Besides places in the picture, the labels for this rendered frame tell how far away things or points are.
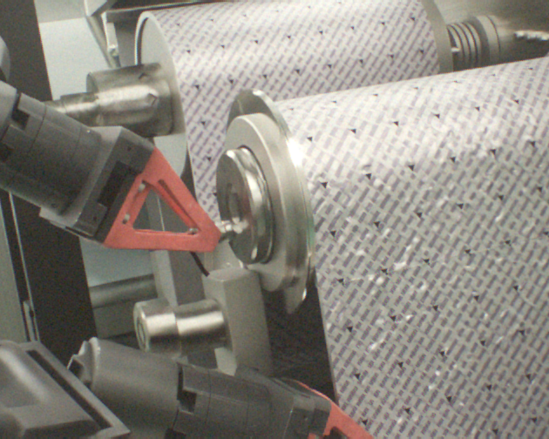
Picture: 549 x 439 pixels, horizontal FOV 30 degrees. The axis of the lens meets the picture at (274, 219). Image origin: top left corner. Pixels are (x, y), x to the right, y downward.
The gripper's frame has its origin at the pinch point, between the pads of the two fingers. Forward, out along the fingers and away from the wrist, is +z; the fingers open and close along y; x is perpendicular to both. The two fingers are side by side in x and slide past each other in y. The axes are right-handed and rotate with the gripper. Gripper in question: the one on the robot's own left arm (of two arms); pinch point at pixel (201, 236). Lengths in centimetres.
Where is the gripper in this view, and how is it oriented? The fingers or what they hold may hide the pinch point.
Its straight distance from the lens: 67.0
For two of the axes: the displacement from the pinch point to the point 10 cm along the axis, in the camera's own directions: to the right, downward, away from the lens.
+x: 4.2, -9.0, 1.1
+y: 4.0, 0.7, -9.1
